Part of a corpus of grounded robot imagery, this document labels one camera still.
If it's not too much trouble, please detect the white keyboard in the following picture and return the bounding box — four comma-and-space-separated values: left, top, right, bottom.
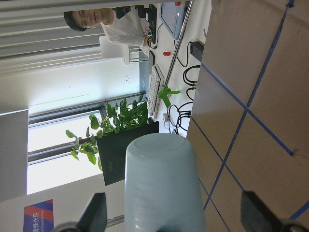
147, 64, 165, 118

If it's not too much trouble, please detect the black power adapter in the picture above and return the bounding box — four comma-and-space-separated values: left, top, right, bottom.
189, 41, 204, 62

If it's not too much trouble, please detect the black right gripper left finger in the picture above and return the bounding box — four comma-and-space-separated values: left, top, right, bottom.
77, 192, 107, 232

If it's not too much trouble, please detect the teach pendant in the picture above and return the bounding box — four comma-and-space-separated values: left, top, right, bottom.
159, 1, 186, 40

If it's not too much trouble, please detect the aluminium frame post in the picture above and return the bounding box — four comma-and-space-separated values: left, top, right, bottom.
163, 0, 194, 87

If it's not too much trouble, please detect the light blue cup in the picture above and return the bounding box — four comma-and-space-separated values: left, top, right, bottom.
125, 133, 206, 232

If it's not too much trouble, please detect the green plastic clamp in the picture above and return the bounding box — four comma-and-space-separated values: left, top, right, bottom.
157, 87, 180, 108

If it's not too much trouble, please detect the green potted plant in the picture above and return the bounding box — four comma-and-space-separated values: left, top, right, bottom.
65, 95, 149, 170

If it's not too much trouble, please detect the black laptop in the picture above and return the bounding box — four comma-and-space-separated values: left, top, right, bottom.
97, 121, 159, 186

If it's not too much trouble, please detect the seated person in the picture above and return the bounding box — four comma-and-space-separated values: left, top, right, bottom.
64, 8, 151, 56

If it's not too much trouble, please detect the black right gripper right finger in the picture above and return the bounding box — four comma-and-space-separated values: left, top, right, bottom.
240, 191, 290, 232

